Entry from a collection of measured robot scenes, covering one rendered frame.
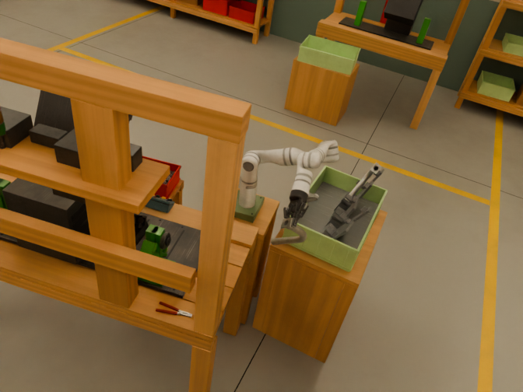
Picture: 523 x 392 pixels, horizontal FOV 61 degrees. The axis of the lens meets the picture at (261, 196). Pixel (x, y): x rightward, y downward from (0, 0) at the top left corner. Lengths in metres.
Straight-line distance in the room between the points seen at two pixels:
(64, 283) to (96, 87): 1.07
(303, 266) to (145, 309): 0.89
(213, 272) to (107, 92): 0.72
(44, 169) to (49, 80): 0.36
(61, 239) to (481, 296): 3.10
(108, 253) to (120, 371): 1.29
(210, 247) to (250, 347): 1.52
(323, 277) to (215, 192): 1.22
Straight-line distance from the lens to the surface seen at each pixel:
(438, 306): 3.67
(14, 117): 1.87
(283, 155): 2.27
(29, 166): 1.73
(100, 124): 1.45
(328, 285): 2.51
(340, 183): 2.88
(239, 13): 7.19
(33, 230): 1.89
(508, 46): 6.45
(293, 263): 2.49
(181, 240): 2.29
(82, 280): 2.19
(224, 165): 1.32
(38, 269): 2.27
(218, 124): 1.26
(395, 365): 3.21
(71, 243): 1.82
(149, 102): 1.32
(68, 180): 1.65
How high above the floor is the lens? 2.55
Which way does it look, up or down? 39 degrees down
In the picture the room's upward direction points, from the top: 10 degrees clockwise
